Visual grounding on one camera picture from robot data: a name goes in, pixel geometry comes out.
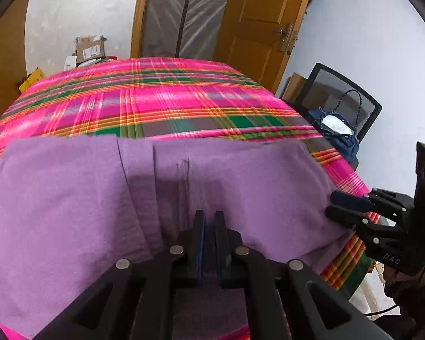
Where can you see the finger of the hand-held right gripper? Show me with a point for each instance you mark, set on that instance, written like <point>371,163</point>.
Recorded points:
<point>350,201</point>
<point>347,219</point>

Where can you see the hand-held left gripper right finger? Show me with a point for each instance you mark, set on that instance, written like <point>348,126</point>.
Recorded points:
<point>219,248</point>

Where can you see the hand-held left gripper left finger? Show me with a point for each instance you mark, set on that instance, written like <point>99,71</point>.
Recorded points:
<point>199,248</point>

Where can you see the purple garment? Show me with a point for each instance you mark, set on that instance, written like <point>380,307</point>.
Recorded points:
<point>74,202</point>

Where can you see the person's right forearm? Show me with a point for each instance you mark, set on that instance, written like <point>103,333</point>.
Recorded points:
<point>421,313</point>

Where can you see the person's right hand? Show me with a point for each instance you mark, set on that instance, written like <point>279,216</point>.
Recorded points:
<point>407,282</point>

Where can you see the blue fabric bag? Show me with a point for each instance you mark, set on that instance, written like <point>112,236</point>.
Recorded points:
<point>340,141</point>

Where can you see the black mesh office chair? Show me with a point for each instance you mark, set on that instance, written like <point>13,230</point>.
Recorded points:
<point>340,81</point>

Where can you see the flat cardboard sheet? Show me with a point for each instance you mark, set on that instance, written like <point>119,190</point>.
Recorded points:
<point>296,86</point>

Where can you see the pink plaid blanket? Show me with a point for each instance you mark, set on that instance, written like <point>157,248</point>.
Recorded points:
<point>163,95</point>

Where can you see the wooden door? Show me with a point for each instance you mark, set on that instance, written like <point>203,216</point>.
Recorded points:
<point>258,17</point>

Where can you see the red bag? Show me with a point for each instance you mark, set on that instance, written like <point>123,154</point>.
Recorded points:
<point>108,59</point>

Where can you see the open cardboard box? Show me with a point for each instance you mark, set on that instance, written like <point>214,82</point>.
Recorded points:
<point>90,51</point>

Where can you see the small white box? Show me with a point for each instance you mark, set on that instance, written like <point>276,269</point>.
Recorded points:
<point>70,63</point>

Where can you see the clear plastic door curtain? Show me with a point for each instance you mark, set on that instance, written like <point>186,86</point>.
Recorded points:
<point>191,14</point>

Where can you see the yellow box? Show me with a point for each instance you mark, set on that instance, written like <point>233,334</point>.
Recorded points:
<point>32,80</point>

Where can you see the wooden wardrobe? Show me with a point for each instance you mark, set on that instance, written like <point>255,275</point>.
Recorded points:
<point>3,60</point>

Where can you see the wooden door frame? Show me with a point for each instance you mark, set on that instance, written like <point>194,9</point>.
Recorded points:
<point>141,10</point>

